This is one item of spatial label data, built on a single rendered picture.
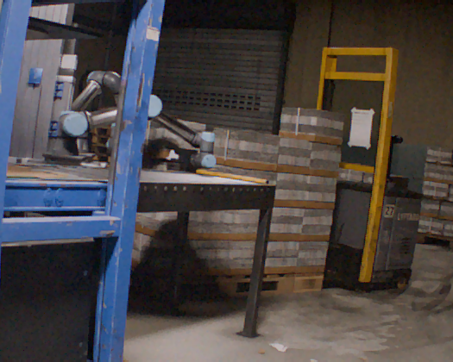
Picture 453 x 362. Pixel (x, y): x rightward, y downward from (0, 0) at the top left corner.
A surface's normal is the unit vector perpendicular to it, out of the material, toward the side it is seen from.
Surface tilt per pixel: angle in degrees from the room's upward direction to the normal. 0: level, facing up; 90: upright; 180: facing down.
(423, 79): 90
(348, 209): 90
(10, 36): 90
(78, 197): 90
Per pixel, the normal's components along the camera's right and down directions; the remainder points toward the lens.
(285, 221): 0.59, 0.11
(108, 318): -0.53, -0.02
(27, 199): 0.84, 0.14
